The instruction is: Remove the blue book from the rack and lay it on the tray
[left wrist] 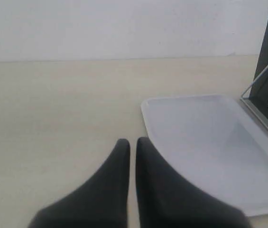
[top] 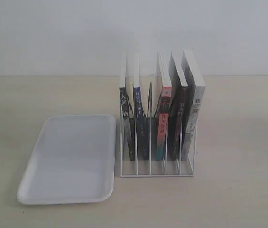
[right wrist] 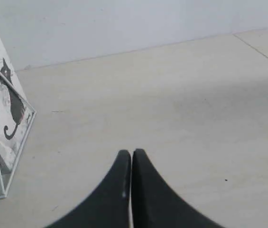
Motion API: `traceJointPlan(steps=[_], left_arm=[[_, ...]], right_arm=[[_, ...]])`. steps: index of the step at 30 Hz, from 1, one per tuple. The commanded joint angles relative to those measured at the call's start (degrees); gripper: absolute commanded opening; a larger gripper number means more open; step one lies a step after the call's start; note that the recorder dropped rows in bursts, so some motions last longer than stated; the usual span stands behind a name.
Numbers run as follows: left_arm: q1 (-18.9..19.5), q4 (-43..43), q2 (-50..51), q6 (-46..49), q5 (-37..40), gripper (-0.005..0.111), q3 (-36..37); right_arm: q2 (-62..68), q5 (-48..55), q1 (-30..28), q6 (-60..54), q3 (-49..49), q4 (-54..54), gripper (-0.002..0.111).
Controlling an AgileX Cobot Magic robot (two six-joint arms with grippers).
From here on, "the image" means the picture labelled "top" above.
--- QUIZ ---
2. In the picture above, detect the red and teal book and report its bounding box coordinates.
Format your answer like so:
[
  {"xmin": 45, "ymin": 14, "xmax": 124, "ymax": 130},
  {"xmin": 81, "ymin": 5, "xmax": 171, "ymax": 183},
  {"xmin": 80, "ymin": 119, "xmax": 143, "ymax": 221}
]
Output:
[{"xmin": 155, "ymin": 51, "xmax": 172, "ymax": 161}]

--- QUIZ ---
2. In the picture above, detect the black spine book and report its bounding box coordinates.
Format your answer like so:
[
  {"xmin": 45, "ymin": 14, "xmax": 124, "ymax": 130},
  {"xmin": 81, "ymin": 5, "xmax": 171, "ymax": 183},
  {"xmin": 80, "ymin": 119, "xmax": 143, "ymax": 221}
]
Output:
[{"xmin": 119, "ymin": 53, "xmax": 135, "ymax": 161}]

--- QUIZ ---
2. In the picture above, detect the grey white illustrated book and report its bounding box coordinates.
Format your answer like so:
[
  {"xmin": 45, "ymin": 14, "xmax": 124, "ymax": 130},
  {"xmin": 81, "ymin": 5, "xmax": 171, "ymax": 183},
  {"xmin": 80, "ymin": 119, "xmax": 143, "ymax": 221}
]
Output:
[{"xmin": 181, "ymin": 50, "xmax": 206, "ymax": 161}]

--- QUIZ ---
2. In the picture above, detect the dark brown spine book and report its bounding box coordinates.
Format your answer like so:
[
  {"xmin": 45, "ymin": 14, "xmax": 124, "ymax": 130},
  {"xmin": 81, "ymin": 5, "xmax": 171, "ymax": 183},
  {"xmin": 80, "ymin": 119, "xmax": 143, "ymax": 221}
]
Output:
[{"xmin": 168, "ymin": 51, "xmax": 188, "ymax": 160}]

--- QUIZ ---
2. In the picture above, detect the white wire book rack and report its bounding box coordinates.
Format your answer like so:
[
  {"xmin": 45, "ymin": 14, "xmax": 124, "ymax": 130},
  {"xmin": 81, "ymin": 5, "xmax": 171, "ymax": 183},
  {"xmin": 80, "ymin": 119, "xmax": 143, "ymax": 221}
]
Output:
[{"xmin": 119, "ymin": 78, "xmax": 195, "ymax": 178}]

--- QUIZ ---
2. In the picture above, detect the white plastic tray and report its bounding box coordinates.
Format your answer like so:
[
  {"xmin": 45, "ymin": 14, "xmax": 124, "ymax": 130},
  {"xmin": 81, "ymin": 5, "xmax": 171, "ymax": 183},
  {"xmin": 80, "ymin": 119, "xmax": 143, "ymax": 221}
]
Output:
[{"xmin": 17, "ymin": 114, "xmax": 117, "ymax": 205}]

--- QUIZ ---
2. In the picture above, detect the dark blue moon book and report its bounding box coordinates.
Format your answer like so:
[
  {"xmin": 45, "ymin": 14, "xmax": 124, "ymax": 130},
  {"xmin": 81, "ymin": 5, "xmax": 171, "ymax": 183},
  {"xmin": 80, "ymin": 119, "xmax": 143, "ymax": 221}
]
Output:
[{"xmin": 133, "ymin": 53, "xmax": 149, "ymax": 160}]

